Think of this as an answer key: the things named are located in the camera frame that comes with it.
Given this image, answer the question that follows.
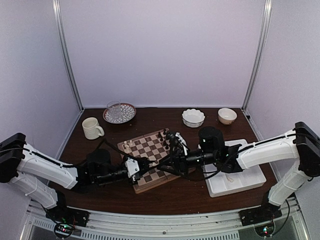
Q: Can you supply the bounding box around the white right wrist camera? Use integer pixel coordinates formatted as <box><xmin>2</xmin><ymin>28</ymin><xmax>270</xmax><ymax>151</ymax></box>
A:
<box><xmin>175</xmin><ymin>132</ymin><xmax>189</xmax><ymax>156</ymax></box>

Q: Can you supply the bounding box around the patterned brown rim plate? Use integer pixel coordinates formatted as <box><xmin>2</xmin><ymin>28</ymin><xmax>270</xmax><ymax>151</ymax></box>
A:
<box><xmin>102</xmin><ymin>103</ymin><xmax>137</xmax><ymax>124</ymax></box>

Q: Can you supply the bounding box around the cream round bowl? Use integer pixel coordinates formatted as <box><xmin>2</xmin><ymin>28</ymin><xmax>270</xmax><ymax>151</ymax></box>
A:
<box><xmin>217</xmin><ymin>107</ymin><xmax>238</xmax><ymax>125</ymax></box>

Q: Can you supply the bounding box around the left aluminium frame post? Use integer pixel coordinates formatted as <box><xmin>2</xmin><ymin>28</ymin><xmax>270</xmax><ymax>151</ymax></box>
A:
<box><xmin>52</xmin><ymin>0</ymin><xmax>84</xmax><ymax>112</ymax></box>

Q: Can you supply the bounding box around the white chess rook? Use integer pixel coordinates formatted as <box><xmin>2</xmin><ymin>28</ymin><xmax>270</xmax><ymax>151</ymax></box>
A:
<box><xmin>123</xmin><ymin>141</ymin><xmax>128</xmax><ymax>149</ymax></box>

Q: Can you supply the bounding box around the dark chess pieces row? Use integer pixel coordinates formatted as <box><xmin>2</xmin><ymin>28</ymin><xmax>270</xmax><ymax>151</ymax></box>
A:
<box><xmin>157</xmin><ymin>128</ymin><xmax>176</xmax><ymax>150</ymax></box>

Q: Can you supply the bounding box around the white chess knight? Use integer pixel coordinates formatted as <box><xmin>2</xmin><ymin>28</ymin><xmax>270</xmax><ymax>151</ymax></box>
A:
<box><xmin>125</xmin><ymin>145</ymin><xmax>131</xmax><ymax>153</ymax></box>

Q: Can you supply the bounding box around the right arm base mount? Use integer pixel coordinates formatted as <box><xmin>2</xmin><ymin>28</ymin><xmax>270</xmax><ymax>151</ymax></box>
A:
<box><xmin>238</xmin><ymin>191</ymin><xmax>291</xmax><ymax>239</ymax></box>

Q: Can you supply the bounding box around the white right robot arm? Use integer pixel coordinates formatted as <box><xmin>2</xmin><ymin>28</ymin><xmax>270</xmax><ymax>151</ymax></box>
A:
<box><xmin>158</xmin><ymin>122</ymin><xmax>320</xmax><ymax>221</ymax></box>

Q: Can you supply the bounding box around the white plastic divided tray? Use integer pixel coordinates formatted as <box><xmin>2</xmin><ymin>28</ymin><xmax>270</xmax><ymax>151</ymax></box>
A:
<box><xmin>202</xmin><ymin>139</ymin><xmax>267</xmax><ymax>198</ymax></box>

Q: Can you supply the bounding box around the white scalloped bowl black rim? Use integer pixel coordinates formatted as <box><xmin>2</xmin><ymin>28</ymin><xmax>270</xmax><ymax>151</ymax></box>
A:
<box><xmin>181</xmin><ymin>108</ymin><xmax>206</xmax><ymax>128</ymax></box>

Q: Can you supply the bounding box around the right aluminium frame post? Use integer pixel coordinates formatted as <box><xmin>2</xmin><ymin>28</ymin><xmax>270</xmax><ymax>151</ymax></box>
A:
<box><xmin>241</xmin><ymin>0</ymin><xmax>273</xmax><ymax>112</ymax></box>

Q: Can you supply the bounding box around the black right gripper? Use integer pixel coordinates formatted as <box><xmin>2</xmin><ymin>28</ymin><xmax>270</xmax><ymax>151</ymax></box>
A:
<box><xmin>156</xmin><ymin>149</ymin><xmax>218</xmax><ymax>177</ymax></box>

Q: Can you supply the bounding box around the cream ceramic mug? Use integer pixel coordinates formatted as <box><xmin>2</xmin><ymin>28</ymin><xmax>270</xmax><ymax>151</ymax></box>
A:
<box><xmin>82</xmin><ymin>117</ymin><xmax>105</xmax><ymax>140</ymax></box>

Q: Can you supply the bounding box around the wooden chess board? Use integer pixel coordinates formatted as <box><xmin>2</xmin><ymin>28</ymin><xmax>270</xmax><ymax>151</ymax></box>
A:
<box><xmin>117</xmin><ymin>127</ymin><xmax>197</xmax><ymax>195</ymax></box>

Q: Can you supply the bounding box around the clear drinking glass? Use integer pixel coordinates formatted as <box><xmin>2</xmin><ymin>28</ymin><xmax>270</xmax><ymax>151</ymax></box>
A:
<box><xmin>107</xmin><ymin>100</ymin><xmax>121</xmax><ymax>120</ymax></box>

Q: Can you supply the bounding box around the aluminium frame post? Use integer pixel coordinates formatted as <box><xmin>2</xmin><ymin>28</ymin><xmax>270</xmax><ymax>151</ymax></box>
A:
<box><xmin>52</xmin><ymin>0</ymin><xmax>84</xmax><ymax>112</ymax></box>
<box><xmin>241</xmin><ymin>0</ymin><xmax>273</xmax><ymax>112</ymax></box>

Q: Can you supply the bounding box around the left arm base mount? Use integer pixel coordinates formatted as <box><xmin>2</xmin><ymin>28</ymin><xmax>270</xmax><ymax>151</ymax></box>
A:
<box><xmin>43</xmin><ymin>191</ymin><xmax>90</xmax><ymax>239</ymax></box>

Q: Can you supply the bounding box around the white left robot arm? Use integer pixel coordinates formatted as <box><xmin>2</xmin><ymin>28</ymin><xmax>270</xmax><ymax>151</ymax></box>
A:
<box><xmin>0</xmin><ymin>132</ymin><xmax>153</xmax><ymax>222</ymax></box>

